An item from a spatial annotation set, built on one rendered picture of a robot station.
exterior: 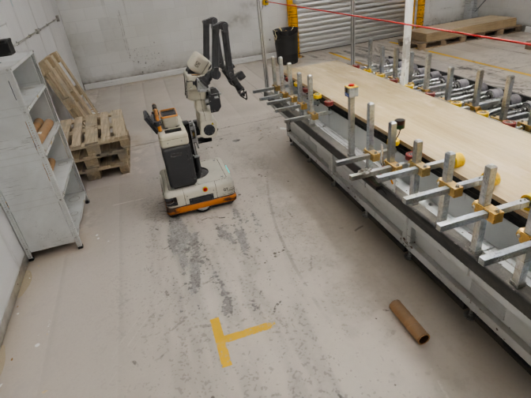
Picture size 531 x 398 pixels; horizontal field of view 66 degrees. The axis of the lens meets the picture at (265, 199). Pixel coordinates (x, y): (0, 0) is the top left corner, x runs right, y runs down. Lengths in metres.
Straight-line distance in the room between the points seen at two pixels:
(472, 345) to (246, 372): 1.30
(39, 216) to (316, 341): 2.45
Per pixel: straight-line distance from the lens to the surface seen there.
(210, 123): 3.83
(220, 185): 3.85
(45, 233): 3.92
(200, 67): 3.70
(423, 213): 2.46
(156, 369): 2.70
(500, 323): 2.68
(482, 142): 2.89
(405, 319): 2.70
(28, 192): 3.75
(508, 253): 1.81
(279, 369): 2.52
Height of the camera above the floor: 2.01
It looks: 30 degrees down
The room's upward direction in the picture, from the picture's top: 7 degrees counter-clockwise
